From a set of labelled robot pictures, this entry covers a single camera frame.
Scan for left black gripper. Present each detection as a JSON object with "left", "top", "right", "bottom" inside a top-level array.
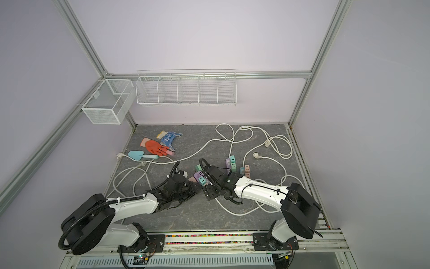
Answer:
[{"left": 171, "top": 181, "right": 203, "bottom": 202}]

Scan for blue patterned glove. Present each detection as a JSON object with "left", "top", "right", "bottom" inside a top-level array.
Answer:
[{"left": 157, "top": 131, "right": 183, "bottom": 151}]

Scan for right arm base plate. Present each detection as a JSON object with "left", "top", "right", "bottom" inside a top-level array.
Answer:
[{"left": 252, "top": 232, "right": 299, "bottom": 251}]

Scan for white tangled power cables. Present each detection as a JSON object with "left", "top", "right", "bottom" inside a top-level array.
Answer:
[{"left": 214, "top": 123, "right": 310, "bottom": 216}]

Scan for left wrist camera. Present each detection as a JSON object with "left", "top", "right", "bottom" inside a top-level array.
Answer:
[{"left": 178, "top": 170, "right": 188, "bottom": 178}]

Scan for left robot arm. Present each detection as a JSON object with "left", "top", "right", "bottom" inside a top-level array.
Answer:
[{"left": 58, "top": 173, "right": 202, "bottom": 256}]

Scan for teal dustpan scoop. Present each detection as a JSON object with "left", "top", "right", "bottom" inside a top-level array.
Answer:
[{"left": 128, "top": 151, "right": 159, "bottom": 161}]

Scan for red rubber glove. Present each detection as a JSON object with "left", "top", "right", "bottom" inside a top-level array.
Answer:
[{"left": 144, "top": 140, "right": 169, "bottom": 156}]

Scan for pink USB charger plug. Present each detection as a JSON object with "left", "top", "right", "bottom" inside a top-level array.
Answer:
[{"left": 188, "top": 177, "right": 198, "bottom": 183}]

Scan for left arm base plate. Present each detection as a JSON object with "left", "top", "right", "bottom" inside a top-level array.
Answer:
[{"left": 117, "top": 234, "right": 166, "bottom": 253}]

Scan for pink glove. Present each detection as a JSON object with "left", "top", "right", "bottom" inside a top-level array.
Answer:
[{"left": 141, "top": 138, "right": 175, "bottom": 156}]

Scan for white mesh box basket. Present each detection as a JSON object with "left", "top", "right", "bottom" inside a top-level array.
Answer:
[{"left": 81, "top": 78, "right": 135, "bottom": 125}]

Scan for purple power strip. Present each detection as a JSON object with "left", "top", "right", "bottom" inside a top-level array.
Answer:
[
  {"left": 193, "top": 171, "right": 208, "bottom": 187},
  {"left": 226, "top": 158, "right": 231, "bottom": 170}
]

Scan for white wire basket rack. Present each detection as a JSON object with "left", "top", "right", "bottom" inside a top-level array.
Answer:
[{"left": 135, "top": 69, "right": 237, "bottom": 106}]

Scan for purple power strip front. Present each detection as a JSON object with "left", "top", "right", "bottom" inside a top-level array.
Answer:
[{"left": 193, "top": 171, "right": 208, "bottom": 187}]

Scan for purple power strip rear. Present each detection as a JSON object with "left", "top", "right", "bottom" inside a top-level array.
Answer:
[{"left": 226, "top": 158, "right": 231, "bottom": 170}]

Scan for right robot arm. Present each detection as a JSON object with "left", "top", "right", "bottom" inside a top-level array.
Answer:
[{"left": 203, "top": 167, "right": 322, "bottom": 244}]

